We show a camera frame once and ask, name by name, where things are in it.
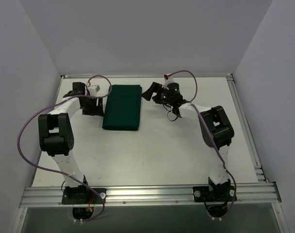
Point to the green surgical cloth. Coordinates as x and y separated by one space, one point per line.
123 108

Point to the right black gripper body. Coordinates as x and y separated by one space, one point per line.
157 92

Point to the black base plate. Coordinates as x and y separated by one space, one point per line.
80 195
208 194

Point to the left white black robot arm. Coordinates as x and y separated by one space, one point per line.
56 137

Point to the front aluminium rail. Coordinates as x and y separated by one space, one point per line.
149 195

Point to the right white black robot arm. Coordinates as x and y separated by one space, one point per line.
216 128

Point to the aluminium rail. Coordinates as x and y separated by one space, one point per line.
246 130
149 195
184 74

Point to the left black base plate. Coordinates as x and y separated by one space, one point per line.
80 195

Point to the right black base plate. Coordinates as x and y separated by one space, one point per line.
208 194

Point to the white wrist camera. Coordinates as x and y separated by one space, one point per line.
167 80
93 90

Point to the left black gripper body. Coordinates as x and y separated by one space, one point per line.
91 107

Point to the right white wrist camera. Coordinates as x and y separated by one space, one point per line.
167 80

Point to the right aluminium rail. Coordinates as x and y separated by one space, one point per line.
246 130

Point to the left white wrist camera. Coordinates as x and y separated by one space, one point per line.
93 90

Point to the back aluminium rail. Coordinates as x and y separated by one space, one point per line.
184 74

